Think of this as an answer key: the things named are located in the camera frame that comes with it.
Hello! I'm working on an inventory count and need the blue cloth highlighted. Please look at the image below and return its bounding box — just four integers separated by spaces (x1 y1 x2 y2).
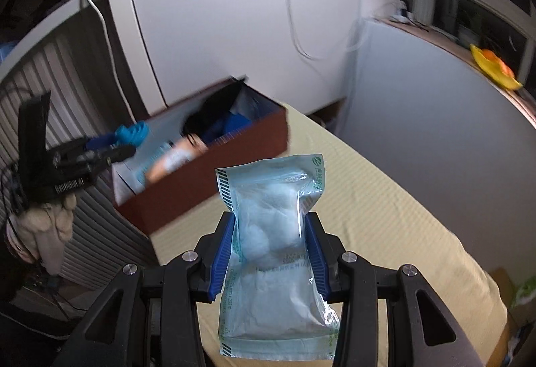
204 112 253 142

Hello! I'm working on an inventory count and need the orange fruit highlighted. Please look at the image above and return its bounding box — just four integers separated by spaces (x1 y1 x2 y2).
481 50 515 78

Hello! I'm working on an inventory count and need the person's left forearm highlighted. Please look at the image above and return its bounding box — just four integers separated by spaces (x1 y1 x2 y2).
2 216 38 267

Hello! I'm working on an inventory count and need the light blue packet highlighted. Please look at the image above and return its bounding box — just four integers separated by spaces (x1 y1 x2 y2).
115 141 173 198

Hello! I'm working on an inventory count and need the clear cotton pack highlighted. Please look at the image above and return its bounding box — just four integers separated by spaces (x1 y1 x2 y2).
214 153 340 360

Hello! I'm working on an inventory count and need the thick white cable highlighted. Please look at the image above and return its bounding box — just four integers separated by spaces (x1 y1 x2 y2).
81 0 135 121

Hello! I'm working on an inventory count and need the orange tissue packet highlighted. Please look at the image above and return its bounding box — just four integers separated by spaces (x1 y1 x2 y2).
144 134 210 183

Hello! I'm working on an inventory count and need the wooden window sill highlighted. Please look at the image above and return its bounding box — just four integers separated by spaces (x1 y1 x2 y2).
375 14 536 129

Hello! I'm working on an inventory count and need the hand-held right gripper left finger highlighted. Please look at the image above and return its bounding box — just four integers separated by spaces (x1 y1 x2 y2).
61 211 237 367

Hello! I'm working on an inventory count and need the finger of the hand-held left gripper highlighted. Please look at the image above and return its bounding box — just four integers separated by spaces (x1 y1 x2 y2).
50 121 150 160
54 144 137 180

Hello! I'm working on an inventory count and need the thin white cable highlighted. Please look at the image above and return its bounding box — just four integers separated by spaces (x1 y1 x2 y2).
280 0 366 63

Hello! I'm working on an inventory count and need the black cloth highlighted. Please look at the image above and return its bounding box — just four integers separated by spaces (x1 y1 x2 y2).
182 84 244 141

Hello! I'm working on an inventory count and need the green white bag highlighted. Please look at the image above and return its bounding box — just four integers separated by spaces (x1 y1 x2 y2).
507 278 536 310

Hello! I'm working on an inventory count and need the white wardrobe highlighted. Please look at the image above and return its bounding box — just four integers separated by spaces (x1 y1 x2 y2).
100 0 403 118

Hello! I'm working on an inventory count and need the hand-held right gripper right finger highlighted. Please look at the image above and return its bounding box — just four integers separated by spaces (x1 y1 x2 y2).
304 213 482 367

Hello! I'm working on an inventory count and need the maroon cardboard box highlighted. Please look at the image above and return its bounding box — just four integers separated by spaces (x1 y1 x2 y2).
111 76 289 236

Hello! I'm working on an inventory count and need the white slatted panel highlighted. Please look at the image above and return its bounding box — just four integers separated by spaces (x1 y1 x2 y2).
0 0 162 294

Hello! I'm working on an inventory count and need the person's left hand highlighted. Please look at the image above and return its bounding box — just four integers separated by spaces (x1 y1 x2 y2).
17 192 79 273

